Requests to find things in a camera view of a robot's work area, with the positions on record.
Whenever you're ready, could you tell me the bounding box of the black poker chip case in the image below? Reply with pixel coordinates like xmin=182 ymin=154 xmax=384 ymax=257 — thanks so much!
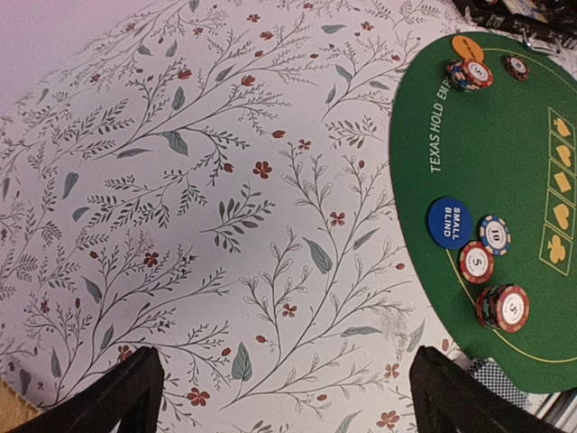
xmin=453 ymin=0 xmax=576 ymax=50

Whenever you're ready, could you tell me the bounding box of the dark maroon chip stack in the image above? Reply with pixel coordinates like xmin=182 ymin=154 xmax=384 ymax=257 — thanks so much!
xmin=504 ymin=56 xmax=530 ymax=82

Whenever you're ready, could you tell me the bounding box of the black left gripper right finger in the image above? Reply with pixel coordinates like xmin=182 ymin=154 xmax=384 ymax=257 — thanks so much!
xmin=409 ymin=345 xmax=560 ymax=433

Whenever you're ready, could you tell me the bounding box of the blue blind button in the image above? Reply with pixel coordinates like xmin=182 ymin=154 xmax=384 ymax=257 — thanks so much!
xmin=427 ymin=197 xmax=473 ymax=250

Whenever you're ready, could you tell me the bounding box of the round green poker mat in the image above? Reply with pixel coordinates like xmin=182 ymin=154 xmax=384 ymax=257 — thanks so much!
xmin=389 ymin=32 xmax=576 ymax=393

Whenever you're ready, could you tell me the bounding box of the woven bamboo basket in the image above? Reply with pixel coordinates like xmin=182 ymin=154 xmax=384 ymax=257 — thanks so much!
xmin=0 ymin=379 xmax=42 ymax=432

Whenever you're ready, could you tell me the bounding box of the blue playing card deck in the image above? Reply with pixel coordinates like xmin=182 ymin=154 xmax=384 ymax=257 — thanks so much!
xmin=467 ymin=358 xmax=531 ymax=410

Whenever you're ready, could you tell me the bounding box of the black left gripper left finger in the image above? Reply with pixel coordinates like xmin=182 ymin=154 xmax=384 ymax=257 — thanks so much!
xmin=8 ymin=346 xmax=164 ymax=432

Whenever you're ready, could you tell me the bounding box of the orange blind button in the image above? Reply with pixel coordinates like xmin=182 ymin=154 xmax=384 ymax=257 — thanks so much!
xmin=451 ymin=34 xmax=485 ymax=63

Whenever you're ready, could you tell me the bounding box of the floral white table cloth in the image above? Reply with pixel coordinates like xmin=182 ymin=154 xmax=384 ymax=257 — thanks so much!
xmin=0 ymin=0 xmax=577 ymax=433

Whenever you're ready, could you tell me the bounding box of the single red five chip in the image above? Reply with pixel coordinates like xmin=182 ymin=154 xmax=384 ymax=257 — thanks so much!
xmin=459 ymin=241 xmax=495 ymax=285

